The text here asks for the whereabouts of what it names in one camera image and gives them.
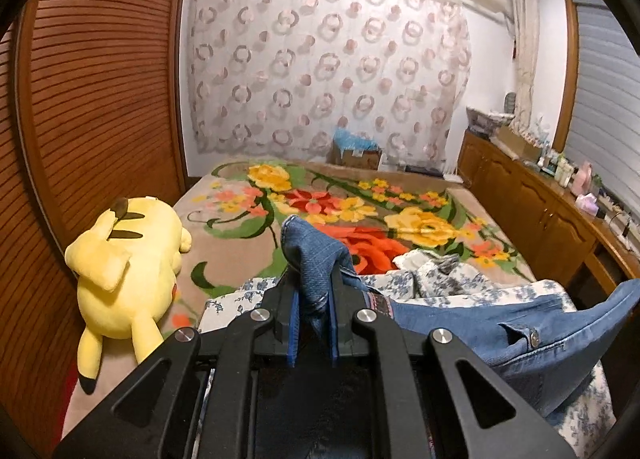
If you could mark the pink bottle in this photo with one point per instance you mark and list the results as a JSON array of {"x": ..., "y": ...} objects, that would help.
[{"x": 582, "y": 179}]

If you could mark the floral beige blanket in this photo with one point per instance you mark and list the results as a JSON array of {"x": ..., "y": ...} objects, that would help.
[{"x": 240, "y": 234}]

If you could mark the sheer curtain with circle print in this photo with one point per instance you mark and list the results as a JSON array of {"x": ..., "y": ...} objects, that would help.
[{"x": 325, "y": 64}]

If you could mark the flat cardboard box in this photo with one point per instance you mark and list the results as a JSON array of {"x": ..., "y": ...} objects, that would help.
[{"x": 517, "y": 141}]

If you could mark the white blue floral quilt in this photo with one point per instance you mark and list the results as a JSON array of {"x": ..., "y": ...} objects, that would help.
[{"x": 450, "y": 279}]

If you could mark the blue denim pants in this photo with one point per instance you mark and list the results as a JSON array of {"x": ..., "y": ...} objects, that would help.
[{"x": 475, "y": 329}]

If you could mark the patterned folded cloth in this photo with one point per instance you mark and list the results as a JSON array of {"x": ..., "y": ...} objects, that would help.
[{"x": 487, "y": 121}]

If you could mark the brown cardboard box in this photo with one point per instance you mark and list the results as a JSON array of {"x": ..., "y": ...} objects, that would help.
[{"x": 362, "y": 159}]

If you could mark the blue plastic bag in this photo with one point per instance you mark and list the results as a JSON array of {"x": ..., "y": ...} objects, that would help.
[{"x": 350, "y": 139}]

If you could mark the wooden cabinet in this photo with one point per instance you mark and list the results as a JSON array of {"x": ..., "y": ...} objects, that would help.
[{"x": 525, "y": 199}]

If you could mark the yellow plush toy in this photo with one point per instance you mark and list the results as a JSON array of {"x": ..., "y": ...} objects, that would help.
[{"x": 130, "y": 279}]

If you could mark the wooden louvered wardrobe door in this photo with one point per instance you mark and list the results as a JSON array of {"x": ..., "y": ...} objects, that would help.
[{"x": 100, "y": 89}]

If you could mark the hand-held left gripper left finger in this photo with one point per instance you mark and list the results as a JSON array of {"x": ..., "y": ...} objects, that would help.
[{"x": 293, "y": 339}]

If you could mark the beige side curtain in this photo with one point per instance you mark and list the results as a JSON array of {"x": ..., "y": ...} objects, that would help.
[{"x": 525, "y": 64}]

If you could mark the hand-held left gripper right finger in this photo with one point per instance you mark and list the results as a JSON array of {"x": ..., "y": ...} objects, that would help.
[{"x": 334, "y": 334}]

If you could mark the cluster of small bottles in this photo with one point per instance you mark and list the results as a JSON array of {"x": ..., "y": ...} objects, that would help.
[{"x": 557, "y": 169}]

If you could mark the wooden window frame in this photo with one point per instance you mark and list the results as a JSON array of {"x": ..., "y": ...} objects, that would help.
[{"x": 567, "y": 64}]

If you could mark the small grey fan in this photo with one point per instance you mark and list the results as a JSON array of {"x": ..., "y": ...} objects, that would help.
[{"x": 510, "y": 101}]

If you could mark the lilac tissue box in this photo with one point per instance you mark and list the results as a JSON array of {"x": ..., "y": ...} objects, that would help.
[{"x": 587, "y": 205}]

